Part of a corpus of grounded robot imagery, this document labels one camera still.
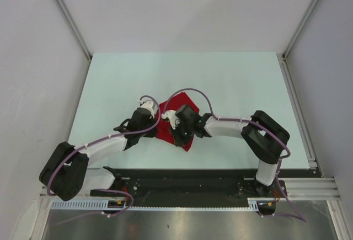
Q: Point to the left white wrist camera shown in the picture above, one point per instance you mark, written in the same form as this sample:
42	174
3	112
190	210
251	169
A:
148	105

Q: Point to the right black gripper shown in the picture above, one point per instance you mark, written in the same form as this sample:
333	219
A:
179	140

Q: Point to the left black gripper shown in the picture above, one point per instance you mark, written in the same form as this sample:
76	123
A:
151	133

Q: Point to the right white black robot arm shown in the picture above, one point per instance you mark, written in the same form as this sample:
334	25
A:
265	137

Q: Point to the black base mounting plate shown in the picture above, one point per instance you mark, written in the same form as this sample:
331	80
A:
200	203

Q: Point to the aluminium frame post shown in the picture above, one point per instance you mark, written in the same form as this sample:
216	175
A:
73	27
313	4

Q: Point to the right aluminium frame post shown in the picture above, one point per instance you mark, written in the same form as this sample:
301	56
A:
313	4

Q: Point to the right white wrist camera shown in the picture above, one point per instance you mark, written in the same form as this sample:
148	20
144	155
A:
171	117

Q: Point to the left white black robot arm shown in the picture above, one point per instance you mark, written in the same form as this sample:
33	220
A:
66	174

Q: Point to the aluminium rail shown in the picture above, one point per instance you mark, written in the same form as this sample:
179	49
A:
309	186
299	115

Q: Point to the right side aluminium rail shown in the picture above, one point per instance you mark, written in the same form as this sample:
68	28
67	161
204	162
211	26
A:
299	115

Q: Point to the red cloth napkin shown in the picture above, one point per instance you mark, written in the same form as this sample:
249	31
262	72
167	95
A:
165	131

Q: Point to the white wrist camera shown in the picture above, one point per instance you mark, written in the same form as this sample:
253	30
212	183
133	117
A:
171	117
148	105

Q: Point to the front aluminium rail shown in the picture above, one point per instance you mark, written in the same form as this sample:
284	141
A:
309	186

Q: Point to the left aluminium frame post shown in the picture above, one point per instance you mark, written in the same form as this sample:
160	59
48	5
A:
73	27

